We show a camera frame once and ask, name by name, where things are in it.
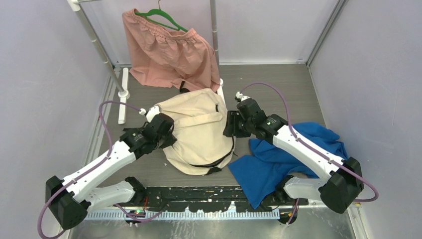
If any beige canvas backpack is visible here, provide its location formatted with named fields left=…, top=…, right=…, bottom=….
left=154, top=88, right=235, bottom=175

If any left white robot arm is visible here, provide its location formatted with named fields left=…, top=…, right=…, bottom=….
left=46, top=113, right=176, bottom=230

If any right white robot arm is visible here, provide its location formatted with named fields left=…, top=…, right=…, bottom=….
left=224, top=97, right=364, bottom=214

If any blue cloth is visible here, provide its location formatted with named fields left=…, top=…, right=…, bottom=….
left=228, top=122, right=349, bottom=209

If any white clothes rack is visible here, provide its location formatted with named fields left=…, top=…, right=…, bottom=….
left=67, top=0, right=219, bottom=124

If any pink cloth garment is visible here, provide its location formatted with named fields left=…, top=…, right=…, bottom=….
left=122, top=8, right=220, bottom=91

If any green clothes hanger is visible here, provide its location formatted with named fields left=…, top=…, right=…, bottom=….
left=134, top=0, right=190, bottom=33

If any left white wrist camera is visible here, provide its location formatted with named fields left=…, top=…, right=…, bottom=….
left=139, top=106, right=161, bottom=122

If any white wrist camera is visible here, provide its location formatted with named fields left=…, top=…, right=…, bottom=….
left=235, top=91, right=250, bottom=103
left=139, top=106, right=161, bottom=122

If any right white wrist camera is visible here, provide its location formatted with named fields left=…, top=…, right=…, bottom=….
left=235, top=91, right=250, bottom=103

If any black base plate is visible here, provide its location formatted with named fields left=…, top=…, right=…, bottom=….
left=112, top=185, right=309, bottom=214

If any white slotted cable duct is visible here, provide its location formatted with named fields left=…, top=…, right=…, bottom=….
left=85, top=207, right=280, bottom=221

